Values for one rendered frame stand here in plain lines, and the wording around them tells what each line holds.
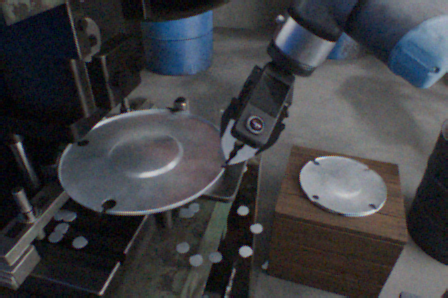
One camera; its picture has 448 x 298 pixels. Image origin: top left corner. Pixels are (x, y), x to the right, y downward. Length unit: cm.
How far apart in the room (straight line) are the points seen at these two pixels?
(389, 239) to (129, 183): 81
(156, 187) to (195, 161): 9
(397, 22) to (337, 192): 85
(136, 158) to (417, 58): 43
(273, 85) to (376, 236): 76
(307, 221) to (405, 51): 79
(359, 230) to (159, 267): 68
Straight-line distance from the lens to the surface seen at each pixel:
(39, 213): 59
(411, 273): 154
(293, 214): 110
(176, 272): 60
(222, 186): 53
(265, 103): 44
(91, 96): 52
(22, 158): 64
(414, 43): 39
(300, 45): 44
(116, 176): 57
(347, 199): 117
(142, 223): 60
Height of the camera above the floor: 114
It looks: 36 degrees down
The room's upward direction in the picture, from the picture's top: straight up
